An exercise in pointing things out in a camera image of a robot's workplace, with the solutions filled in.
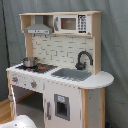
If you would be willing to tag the right red stove knob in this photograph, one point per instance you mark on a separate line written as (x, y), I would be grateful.
(33, 84)

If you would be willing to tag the silver toy pot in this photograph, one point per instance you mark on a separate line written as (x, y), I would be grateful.
(30, 61)

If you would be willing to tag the grey toy sink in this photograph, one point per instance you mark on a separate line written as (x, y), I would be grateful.
(72, 74)

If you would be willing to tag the red stove knob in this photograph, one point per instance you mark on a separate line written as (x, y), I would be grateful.
(14, 79)
(33, 84)

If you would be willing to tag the left red stove knob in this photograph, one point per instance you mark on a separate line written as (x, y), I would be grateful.
(14, 79)

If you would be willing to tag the grey range hood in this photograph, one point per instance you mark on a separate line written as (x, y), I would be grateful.
(38, 27)

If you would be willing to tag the black toy faucet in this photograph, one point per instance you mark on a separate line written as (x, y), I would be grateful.
(80, 64)

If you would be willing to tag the black toy stovetop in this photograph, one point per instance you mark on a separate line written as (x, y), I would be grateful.
(39, 68)

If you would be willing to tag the toy microwave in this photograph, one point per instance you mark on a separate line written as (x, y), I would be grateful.
(73, 24)

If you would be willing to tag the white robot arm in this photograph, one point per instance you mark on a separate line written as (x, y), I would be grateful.
(21, 121)

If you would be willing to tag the wooden toy kitchen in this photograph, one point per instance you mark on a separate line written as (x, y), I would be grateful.
(86, 98)

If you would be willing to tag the white oven door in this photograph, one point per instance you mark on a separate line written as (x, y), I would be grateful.
(12, 101)

